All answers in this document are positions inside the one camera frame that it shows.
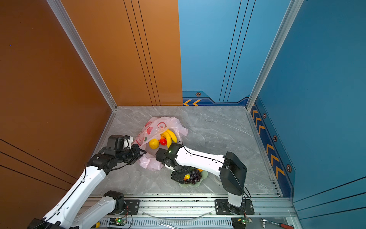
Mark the red handled screwdriver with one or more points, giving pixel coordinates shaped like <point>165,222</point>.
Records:
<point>282,225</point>

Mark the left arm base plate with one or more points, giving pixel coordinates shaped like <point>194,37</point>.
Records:
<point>128,207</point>

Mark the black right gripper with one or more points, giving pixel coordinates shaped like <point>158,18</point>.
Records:
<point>178,178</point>

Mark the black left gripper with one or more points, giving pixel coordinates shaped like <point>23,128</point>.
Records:
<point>137,150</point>

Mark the yellow lemon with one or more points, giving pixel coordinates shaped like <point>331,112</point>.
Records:
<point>154,143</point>

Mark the aluminium front rail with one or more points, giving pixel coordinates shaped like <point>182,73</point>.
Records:
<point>184,206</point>

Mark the small red orange mango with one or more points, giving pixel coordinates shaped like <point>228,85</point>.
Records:
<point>163,141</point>

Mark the red yellow mango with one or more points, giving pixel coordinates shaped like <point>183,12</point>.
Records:
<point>187,177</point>

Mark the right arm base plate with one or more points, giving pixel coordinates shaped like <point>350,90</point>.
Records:
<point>222,207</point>

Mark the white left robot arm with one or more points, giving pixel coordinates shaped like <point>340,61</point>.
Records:
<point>64,214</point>

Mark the yellow banana bunch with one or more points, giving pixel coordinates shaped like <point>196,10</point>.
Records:
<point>170,137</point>

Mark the green circuit board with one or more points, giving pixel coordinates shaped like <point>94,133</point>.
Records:
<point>116,222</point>

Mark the clear tape roll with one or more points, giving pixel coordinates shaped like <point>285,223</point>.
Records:
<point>218,179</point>

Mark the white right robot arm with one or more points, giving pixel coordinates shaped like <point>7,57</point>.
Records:
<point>186,164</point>

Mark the light green fruit plate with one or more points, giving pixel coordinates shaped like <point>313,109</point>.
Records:
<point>200,180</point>

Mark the dark purple grape bunch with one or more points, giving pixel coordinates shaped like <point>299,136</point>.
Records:
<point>195,176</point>

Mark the pink printed plastic bag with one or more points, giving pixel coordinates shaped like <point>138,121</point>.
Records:
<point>153,129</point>

